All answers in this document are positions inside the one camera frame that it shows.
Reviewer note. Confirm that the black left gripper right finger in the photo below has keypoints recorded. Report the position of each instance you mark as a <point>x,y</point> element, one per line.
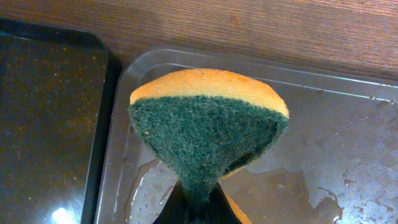
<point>218,210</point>

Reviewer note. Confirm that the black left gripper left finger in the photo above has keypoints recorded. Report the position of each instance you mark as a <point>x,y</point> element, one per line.
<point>176,209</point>

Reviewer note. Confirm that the green and yellow sponge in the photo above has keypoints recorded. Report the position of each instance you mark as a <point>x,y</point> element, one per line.
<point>206,124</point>

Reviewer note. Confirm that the black small tray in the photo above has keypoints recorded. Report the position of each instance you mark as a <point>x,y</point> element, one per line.
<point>57,93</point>

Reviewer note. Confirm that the brown large tray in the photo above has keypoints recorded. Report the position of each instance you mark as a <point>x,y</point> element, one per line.
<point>336,162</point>

